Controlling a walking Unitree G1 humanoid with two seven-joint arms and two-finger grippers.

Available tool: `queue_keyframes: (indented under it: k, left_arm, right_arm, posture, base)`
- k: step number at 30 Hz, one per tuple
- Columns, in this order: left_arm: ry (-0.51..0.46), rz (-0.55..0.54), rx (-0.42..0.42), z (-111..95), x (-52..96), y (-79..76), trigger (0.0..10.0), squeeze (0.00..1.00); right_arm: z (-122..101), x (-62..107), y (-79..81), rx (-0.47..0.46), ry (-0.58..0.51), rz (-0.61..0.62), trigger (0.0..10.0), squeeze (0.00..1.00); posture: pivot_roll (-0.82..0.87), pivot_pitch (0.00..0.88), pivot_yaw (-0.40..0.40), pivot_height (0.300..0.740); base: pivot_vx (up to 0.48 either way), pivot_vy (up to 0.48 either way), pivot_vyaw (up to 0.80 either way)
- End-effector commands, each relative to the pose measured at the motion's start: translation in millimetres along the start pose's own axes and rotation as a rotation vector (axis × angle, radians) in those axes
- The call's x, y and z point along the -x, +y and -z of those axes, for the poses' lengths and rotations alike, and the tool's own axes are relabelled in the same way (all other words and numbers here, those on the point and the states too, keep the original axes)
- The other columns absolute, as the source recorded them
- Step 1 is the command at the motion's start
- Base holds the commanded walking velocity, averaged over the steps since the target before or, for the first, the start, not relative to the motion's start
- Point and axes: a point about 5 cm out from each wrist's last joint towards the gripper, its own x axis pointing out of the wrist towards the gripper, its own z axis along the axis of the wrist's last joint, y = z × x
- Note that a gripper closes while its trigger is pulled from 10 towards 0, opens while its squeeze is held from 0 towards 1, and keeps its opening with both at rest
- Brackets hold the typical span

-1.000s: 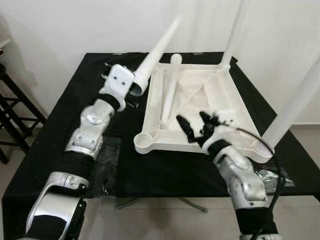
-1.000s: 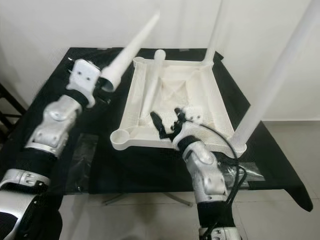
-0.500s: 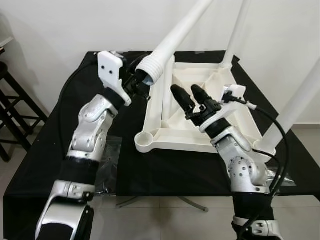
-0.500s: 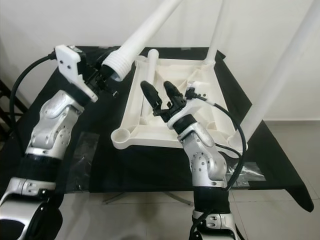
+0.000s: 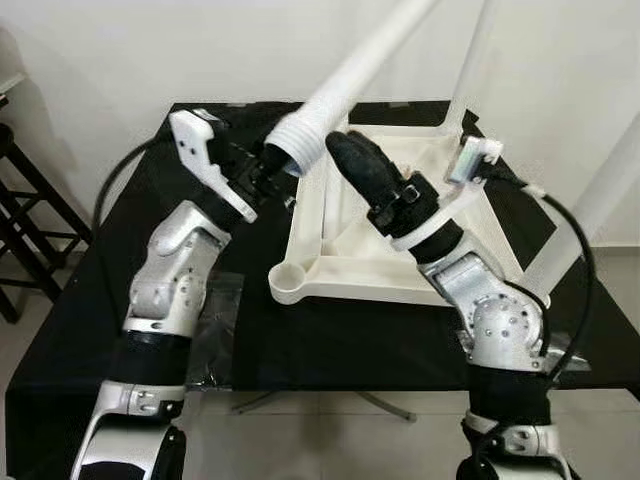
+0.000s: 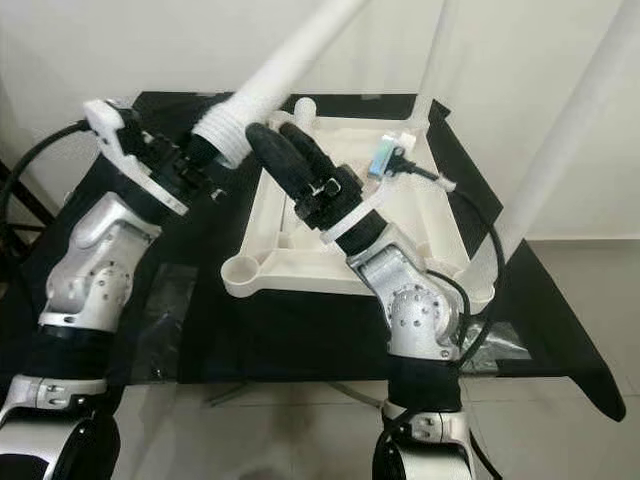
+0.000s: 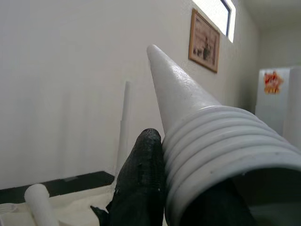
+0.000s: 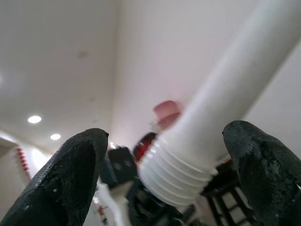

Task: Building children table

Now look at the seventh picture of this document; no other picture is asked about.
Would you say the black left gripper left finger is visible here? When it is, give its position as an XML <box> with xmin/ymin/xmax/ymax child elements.
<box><xmin>107</xmin><ymin>128</ymin><xmax>166</xmax><ymax>226</ymax></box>

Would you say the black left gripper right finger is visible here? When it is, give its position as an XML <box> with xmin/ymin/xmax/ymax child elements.
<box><xmin>185</xmin><ymin>180</ymin><xmax>258</xmax><ymax>226</ymax></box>

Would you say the white plastic table top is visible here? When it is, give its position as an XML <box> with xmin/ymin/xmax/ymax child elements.
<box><xmin>0</xmin><ymin>186</ymin><xmax>116</xmax><ymax>226</ymax></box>

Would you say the black tablecloth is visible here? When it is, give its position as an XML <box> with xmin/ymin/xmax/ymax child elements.
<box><xmin>0</xmin><ymin>170</ymin><xmax>116</xmax><ymax>204</ymax></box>

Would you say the white fridge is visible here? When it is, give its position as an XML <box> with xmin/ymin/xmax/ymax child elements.
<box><xmin>254</xmin><ymin>67</ymin><xmax>292</xmax><ymax>137</ymax></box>

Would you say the red yellow sticker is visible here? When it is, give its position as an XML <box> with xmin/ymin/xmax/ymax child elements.
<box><xmin>263</xmin><ymin>70</ymin><xmax>285</xmax><ymax>95</ymax></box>

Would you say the wooden framed wall picture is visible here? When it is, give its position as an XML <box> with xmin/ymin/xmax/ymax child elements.
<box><xmin>188</xmin><ymin>8</ymin><xmax>221</xmax><ymax>73</ymax></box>

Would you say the bright wall window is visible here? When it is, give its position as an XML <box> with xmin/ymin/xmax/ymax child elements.
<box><xmin>192</xmin><ymin>0</ymin><xmax>237</xmax><ymax>43</ymax></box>

